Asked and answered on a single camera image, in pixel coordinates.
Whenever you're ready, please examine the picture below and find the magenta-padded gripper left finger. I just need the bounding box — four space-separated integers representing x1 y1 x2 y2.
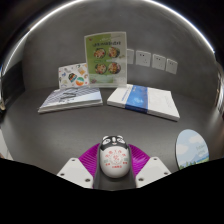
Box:
56 143 102 190

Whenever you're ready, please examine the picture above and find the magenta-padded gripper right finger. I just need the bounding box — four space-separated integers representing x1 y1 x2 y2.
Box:
128 143 172 189

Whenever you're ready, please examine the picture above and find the white panda-print computer mouse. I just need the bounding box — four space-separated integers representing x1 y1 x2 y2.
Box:
98 134 131 179

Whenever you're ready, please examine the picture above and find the round landscape-print mouse pad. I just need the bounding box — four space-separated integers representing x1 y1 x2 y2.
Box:
175 128 210 171

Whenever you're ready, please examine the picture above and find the white book with blue band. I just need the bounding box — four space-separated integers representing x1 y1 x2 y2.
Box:
106 83 181 122

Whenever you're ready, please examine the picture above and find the grey striped book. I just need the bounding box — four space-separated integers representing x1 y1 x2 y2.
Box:
37 85 104 114

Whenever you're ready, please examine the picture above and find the small colourful illustrated card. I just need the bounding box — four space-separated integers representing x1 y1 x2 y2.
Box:
57 62 90 90

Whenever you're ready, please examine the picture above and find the green food menu sign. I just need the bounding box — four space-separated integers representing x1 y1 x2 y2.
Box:
83 31 128 88

